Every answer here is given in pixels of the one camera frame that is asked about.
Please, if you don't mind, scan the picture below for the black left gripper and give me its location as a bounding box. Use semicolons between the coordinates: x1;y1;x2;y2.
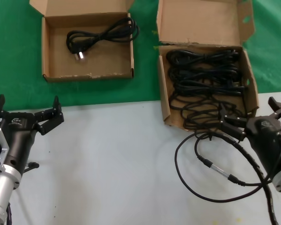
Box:
0;94;65;176

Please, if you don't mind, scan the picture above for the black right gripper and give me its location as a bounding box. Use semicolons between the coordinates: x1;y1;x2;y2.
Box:
219;96;281;178

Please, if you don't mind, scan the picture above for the dark braided left arm cable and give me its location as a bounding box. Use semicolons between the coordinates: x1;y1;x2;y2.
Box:
5;203;14;225

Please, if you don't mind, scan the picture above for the black cable with three-pin plug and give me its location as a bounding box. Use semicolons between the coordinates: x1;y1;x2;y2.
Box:
66;17;140;61

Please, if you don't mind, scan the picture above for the loose black cable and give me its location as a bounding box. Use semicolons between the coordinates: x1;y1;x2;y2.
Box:
170;92;246;132

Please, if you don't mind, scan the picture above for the green table cloth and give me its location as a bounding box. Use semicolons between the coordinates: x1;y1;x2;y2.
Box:
0;0;281;112

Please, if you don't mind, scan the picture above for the smaller square cardboard box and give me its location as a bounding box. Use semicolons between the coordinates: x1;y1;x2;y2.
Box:
29;0;135;83

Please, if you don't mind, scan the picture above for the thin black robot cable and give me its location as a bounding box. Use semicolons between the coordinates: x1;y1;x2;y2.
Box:
174;131;272;204

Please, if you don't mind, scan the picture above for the thin cable with metal connector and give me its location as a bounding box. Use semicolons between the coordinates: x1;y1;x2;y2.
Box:
193;132;272;187

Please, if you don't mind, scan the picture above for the black angled plug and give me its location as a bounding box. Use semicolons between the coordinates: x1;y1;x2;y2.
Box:
23;162;40;174

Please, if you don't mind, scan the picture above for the thick braided black robot cable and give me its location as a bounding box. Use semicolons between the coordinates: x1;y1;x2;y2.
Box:
210;131;281;225

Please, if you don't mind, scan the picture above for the large torn cardboard box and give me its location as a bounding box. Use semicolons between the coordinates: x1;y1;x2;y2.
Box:
156;0;260;129

